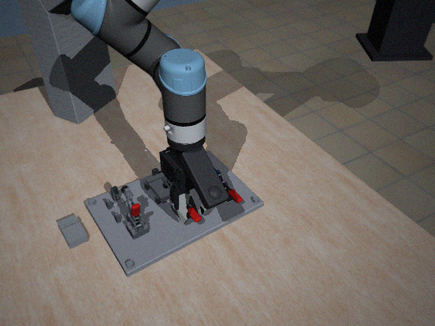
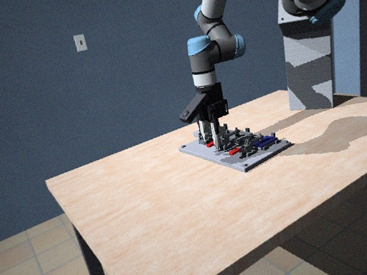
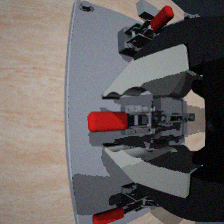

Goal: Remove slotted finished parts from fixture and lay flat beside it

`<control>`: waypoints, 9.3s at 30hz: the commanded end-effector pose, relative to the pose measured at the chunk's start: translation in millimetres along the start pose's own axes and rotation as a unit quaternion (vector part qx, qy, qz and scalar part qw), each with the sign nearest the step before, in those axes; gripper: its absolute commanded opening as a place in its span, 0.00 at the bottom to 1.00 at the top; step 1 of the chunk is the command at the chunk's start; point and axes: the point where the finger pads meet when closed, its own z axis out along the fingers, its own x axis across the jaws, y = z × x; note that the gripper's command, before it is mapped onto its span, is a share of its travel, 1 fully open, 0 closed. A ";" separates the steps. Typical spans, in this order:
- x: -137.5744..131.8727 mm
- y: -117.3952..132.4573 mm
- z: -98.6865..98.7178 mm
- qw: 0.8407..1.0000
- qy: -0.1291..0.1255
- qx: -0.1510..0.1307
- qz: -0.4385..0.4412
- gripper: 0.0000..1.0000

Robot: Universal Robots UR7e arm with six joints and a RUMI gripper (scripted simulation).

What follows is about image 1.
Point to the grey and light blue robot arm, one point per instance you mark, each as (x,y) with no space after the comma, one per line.
(179,74)

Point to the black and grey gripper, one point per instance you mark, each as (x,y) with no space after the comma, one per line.
(173,169)

